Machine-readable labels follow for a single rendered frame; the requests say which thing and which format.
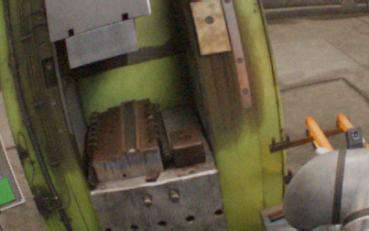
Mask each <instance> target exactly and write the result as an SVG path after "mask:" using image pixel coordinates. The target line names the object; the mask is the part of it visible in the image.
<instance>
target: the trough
mask: <svg viewBox="0 0 369 231"><path fill-rule="evenodd" d="M124 121H125V153H126V156H127V155H132V154H136V153H138V152H137V142H136V132H135V121H134V111H133V102H130V103H125V104H124ZM130 149H135V151H134V152H129V150H130Z"/></svg>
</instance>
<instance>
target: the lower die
mask: <svg viewBox="0 0 369 231"><path fill-rule="evenodd" d="M130 102H133V111H134V121H135V132H136V142H137V152H138V153H136V154H132V155H127V156H126V153H125V121H124V104H125V103H130ZM147 103H150V101H149V98H148V99H144V100H139V101H136V99H134V100H130V101H125V102H121V105H118V106H114V107H109V108H107V111H105V112H101V113H99V114H100V116H101V117H100V118H99V119H100V121H101V123H100V124H99V122H98V119H97V118H96V121H97V122H98V124H99V125H100V129H99V132H100V133H98V130H97V129H95V131H96V132H97V133H98V134H99V136H100V138H99V139H98V137H97V135H96V134H94V137H95V138H97V139H98V140H99V144H98V145H97V141H96V140H94V143H95V144H96V145H97V146H98V149H99V151H97V148H96V146H94V149H93V167H94V170H95V173H96V176H97V179H98V181H99V182H105V181H107V182H109V181H113V180H121V179H124V178H132V177H136V176H140V175H144V174H145V175H148V173H149V172H150V171H159V172H161V171H164V167H163V162H162V158H161V153H160V147H159V144H158V143H157V137H152V138H151V142H148V139H149V137H150V136H152V135H155V134H156V133H157V132H156V130H153V131H151V132H150V136H148V135H147V133H148V131H149V130H150V129H152V128H155V125H152V126H150V127H149V130H147V126H148V125H149V124H150V123H155V122H154V119H151V120H149V121H148V125H146V121H147V119H148V118H149V117H153V115H149V116H148V117H147V119H146V115H145V110H144V106H145V104H147ZM123 174H125V177H124V175H123Z"/></svg>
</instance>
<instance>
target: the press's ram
mask: <svg viewBox="0 0 369 231"><path fill-rule="evenodd" d="M45 6H46V12H47V20H48V21H47V22H48V26H49V38H50V42H51V43H53V42H54V41H58V40H62V39H65V38H67V37H68V36H70V35H71V32H72V31H73V33H74V35H78V34H80V33H82V32H86V31H90V30H93V29H95V28H101V27H104V26H108V25H111V24H113V23H116V22H121V21H123V14H126V13H128V18H129V19H133V18H136V17H141V16H145V15H149V14H151V13H150V5H149V2H148V0H45Z"/></svg>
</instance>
